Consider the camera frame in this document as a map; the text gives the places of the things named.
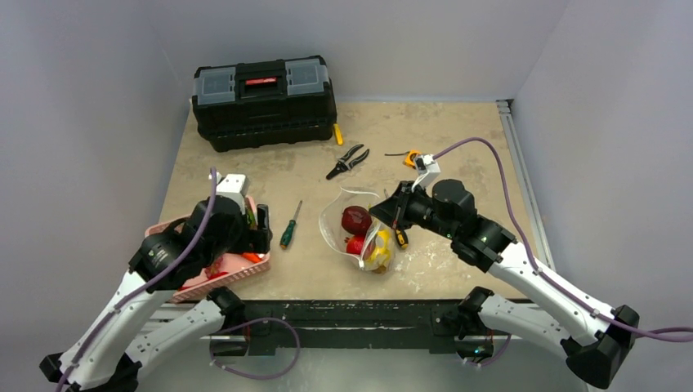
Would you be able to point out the black handled pliers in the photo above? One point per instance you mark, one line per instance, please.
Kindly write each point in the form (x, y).
(348, 161)

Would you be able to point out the pink perforated plastic basket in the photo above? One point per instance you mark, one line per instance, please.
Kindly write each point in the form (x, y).
(238, 270)

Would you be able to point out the dark red toy pepper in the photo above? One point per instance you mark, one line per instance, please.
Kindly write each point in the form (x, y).
(356, 220)

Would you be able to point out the yellow handled tool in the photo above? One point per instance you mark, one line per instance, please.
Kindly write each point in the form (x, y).
(338, 134)

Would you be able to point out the yellow toy banana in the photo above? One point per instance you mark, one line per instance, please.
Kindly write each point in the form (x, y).
(379, 252)

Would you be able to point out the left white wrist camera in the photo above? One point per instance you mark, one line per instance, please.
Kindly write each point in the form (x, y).
(231, 186)

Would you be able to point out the black plastic toolbox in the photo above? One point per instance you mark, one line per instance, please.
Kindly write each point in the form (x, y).
(249, 105)

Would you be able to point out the orange tape measure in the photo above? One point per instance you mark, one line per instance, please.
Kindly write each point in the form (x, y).
(409, 157)

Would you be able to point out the clear zip top bag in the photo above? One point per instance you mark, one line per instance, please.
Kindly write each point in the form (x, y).
(330, 220)

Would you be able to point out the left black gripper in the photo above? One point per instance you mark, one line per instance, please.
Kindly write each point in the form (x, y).
(254, 239)

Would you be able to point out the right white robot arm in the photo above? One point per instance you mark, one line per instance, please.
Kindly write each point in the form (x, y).
(592, 336)

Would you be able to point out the green handled screwdriver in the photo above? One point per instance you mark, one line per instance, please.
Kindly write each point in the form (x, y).
(287, 236)

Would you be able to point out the yellow black handled screwdriver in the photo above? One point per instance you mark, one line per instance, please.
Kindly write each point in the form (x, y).
(401, 237)

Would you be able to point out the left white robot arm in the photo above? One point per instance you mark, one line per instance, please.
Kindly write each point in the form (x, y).
(113, 355)

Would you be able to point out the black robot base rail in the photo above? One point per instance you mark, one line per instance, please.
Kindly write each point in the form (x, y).
(437, 326)

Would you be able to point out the pink toy grape bunch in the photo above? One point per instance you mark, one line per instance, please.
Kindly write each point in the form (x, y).
(216, 269)

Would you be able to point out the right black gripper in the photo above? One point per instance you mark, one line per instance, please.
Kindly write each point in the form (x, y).
(404, 204)

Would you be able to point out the orange toy carrot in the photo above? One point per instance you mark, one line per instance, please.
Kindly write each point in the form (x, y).
(253, 257)

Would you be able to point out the red toy apple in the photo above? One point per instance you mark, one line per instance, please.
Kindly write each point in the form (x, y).
(355, 245)

